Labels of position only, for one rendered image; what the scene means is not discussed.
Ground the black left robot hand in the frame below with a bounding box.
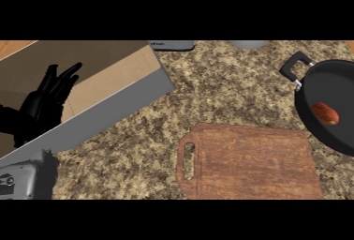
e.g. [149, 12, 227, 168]
[0, 62, 84, 149]

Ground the brown wooden cutting board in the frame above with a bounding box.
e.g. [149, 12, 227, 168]
[175, 122, 326, 201]

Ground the grey drawer front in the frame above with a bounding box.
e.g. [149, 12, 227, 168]
[0, 67, 177, 169]

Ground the open brown wooden drawer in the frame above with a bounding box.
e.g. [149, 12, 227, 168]
[0, 39, 163, 158]

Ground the grey flat appliance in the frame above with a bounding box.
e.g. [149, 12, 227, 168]
[146, 39, 196, 53]

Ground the grey round object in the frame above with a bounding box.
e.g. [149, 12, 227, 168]
[228, 39, 270, 50]

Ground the black pot with handle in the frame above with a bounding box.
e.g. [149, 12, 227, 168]
[277, 51, 354, 157]

